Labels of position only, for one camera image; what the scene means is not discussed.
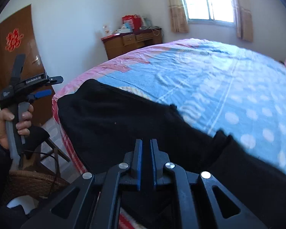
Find red door decoration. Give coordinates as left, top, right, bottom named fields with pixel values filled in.
left=5, top=28, right=24, bottom=52

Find white floral kettle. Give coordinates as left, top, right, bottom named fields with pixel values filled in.
left=103, top=24, right=112, bottom=37

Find window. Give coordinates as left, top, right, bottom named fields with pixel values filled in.
left=183, top=0, right=235, bottom=24

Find left beige curtain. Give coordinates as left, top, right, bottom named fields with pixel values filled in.
left=168, top=0, right=189, bottom=33

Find beige curtain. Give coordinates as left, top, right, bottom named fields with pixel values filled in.
left=234, top=0, right=254, bottom=42
left=168, top=0, right=189, bottom=33

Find left hand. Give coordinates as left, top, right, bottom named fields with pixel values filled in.
left=0, top=104, right=35, bottom=150

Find wooden desk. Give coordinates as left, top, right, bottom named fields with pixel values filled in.
left=101, top=27, right=163, bottom=60

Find red gift bag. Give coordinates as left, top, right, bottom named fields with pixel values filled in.
left=122, top=15, right=142, bottom=31

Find right beige curtain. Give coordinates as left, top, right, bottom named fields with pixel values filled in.
left=234, top=0, right=254, bottom=42

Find black pants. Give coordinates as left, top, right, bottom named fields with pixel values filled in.
left=57, top=79, right=286, bottom=228

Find blue pink bed sheet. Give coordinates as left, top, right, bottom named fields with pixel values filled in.
left=51, top=38, right=286, bottom=229

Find wicker basket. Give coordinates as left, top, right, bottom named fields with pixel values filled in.
left=6, top=171, right=69, bottom=201

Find brown wooden door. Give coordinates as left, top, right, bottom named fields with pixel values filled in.
left=0, top=4, right=54, bottom=127

